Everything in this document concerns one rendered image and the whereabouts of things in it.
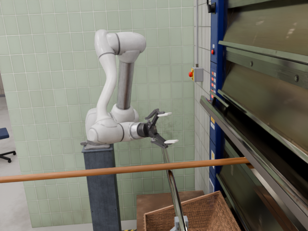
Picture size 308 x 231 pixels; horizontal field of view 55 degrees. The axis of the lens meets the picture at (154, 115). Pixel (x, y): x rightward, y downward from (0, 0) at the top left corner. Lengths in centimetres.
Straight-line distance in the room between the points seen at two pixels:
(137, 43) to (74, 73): 87
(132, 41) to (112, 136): 63
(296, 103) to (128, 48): 111
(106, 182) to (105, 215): 29
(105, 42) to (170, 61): 86
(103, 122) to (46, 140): 133
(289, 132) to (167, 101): 168
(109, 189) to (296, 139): 157
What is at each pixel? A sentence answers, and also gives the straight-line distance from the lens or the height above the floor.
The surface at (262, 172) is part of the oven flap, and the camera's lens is 90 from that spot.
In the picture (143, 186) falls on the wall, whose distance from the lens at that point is 287.
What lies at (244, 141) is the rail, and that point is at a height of 144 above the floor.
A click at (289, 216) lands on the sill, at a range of 116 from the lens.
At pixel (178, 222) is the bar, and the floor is 117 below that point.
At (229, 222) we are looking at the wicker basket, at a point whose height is 81.
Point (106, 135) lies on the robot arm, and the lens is 148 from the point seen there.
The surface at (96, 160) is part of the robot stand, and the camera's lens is 216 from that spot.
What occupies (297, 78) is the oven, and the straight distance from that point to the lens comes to 99.
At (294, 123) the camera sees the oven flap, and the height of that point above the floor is 152.
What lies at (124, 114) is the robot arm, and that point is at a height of 123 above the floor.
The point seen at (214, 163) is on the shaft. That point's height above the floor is 120.
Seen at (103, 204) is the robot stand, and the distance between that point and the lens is 234.
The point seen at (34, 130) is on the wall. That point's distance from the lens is 277.
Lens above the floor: 183
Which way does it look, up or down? 17 degrees down
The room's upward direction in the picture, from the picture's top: 3 degrees counter-clockwise
